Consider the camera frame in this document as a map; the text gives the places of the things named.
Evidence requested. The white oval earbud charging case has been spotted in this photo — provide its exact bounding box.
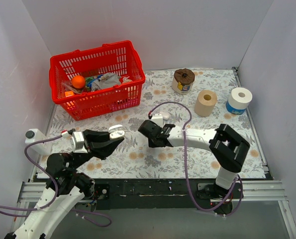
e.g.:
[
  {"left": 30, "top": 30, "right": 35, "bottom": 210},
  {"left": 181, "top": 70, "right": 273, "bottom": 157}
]
[{"left": 162, "top": 112, "right": 170, "bottom": 120}]

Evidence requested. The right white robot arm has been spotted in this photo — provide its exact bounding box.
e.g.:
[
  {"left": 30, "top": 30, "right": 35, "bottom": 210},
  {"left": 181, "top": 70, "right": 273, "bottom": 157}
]
[{"left": 138, "top": 119, "right": 250, "bottom": 198}]

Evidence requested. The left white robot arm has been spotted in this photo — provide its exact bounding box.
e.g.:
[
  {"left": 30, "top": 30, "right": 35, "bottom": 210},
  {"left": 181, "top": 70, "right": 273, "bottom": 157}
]
[{"left": 5, "top": 125, "right": 125, "bottom": 239}]

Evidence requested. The white box with grey knob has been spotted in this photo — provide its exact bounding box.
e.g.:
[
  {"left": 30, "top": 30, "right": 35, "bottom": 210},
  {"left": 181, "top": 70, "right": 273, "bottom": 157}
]
[{"left": 25, "top": 128, "right": 53, "bottom": 156}]

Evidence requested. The small orange box in basket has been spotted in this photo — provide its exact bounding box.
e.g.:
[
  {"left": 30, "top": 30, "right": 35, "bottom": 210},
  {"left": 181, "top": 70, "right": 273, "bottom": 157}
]
[{"left": 64, "top": 91, "right": 75, "bottom": 98}]

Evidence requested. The floral patterned table mat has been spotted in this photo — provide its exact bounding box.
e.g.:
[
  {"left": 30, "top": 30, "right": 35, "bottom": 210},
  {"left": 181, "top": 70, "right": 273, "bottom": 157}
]
[{"left": 48, "top": 68, "right": 265, "bottom": 179}]

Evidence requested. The orange fruit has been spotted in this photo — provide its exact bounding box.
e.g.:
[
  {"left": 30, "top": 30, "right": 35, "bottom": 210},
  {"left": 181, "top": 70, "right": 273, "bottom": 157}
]
[{"left": 71, "top": 75, "right": 86, "bottom": 89}]

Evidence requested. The brown topped paper roll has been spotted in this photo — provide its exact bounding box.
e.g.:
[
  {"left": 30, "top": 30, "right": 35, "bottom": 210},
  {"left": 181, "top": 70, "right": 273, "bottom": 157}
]
[{"left": 172, "top": 68, "right": 195, "bottom": 95}]

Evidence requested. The grey crumpled snack bag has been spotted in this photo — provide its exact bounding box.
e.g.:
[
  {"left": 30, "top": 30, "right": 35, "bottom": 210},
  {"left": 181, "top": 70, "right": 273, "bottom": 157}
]
[{"left": 91, "top": 73, "right": 121, "bottom": 91}]

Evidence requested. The beige toilet paper roll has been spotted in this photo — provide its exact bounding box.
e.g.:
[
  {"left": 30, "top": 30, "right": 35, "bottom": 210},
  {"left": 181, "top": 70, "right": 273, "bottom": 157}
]
[{"left": 195, "top": 90, "right": 217, "bottom": 117}]

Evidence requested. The red plastic shopping basket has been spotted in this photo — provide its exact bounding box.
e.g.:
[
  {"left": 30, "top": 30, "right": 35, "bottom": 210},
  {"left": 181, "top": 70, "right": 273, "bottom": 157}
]
[{"left": 49, "top": 40, "right": 145, "bottom": 120}]

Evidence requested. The white toilet roll blue wrap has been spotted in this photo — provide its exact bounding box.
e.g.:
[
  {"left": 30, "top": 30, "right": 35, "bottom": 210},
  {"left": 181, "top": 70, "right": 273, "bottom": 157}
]
[{"left": 226, "top": 87, "right": 253, "bottom": 115}]

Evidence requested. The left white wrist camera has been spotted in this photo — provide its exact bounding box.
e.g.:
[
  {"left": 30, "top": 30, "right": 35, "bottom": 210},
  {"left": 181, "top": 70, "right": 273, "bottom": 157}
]
[{"left": 61, "top": 129, "right": 88, "bottom": 153}]

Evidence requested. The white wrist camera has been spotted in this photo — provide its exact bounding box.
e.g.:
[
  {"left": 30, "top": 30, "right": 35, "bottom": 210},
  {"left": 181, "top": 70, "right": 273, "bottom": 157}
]
[
  {"left": 149, "top": 113, "right": 164, "bottom": 127},
  {"left": 61, "top": 129, "right": 88, "bottom": 153}
]

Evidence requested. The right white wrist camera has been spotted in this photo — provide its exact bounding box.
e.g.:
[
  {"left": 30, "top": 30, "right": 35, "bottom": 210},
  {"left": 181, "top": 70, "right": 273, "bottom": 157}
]
[{"left": 149, "top": 113, "right": 164, "bottom": 127}]

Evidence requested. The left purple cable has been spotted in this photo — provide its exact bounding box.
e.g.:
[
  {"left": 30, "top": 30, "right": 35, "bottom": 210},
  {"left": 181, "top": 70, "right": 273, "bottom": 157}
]
[{"left": 0, "top": 131, "right": 112, "bottom": 228}]

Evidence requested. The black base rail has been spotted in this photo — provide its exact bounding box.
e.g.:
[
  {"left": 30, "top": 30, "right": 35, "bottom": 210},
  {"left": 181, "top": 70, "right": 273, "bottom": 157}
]
[{"left": 65, "top": 178, "right": 234, "bottom": 211}]

